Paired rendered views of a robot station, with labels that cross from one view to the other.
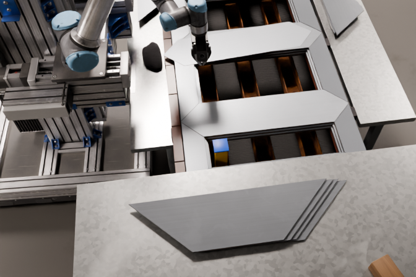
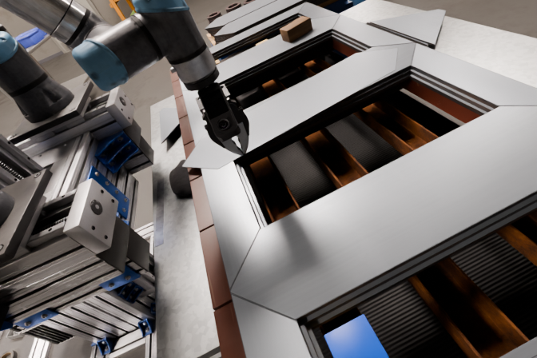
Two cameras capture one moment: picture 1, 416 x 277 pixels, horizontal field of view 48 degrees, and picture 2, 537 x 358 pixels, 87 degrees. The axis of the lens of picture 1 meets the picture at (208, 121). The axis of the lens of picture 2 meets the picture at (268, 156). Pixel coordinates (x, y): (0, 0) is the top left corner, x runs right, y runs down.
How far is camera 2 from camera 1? 151 cm
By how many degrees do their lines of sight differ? 13
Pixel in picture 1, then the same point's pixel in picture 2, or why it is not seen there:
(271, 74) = (357, 142)
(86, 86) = (15, 280)
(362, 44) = (478, 43)
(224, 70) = (291, 161)
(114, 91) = (89, 267)
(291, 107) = (467, 164)
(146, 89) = (180, 232)
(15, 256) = not seen: outside the picture
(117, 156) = not seen: hidden behind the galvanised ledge
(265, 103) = (401, 177)
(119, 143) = not seen: hidden behind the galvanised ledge
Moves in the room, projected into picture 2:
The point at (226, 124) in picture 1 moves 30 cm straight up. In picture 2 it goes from (338, 261) to (292, 125)
